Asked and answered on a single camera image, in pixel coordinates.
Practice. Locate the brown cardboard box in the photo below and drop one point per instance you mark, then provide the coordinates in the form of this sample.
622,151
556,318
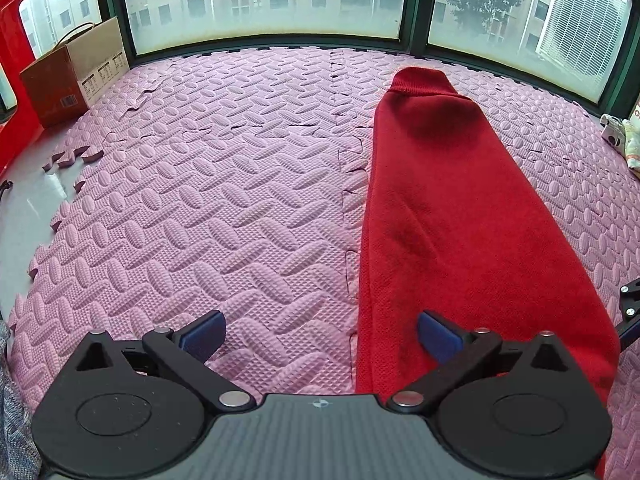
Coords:
65,75

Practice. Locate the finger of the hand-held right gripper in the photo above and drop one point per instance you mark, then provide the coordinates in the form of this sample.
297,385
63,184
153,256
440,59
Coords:
631,310

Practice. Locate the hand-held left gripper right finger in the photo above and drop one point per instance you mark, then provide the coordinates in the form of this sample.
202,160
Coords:
440,336

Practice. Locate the red knit sweater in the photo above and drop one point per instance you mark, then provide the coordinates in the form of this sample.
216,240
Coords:
450,200

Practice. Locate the dark green window frame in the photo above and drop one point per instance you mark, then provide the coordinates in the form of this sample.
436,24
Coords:
415,5

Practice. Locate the grey-blue knit cloth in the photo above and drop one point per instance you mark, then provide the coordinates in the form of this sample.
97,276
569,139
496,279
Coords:
12,410

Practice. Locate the white printed packet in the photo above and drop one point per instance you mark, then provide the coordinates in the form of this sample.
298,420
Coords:
627,137

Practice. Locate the white air conditioner unit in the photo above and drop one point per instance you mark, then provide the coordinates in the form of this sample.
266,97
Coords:
580,25

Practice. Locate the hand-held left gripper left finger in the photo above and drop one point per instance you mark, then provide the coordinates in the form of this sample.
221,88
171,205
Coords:
202,334

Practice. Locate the pink foam puzzle mat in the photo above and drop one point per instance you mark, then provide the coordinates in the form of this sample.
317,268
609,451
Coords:
225,185

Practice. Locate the red plastic frame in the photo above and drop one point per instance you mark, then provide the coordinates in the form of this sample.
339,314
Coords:
20,110

